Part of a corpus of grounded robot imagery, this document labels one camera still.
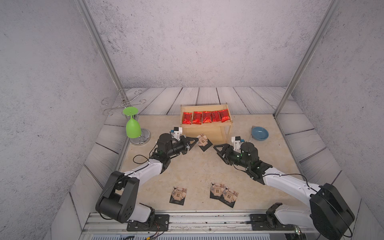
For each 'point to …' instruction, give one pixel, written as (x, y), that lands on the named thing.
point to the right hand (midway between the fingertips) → (215, 150)
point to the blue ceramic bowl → (259, 133)
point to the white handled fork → (251, 135)
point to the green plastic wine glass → (133, 128)
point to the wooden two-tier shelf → (217, 132)
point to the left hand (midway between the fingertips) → (200, 140)
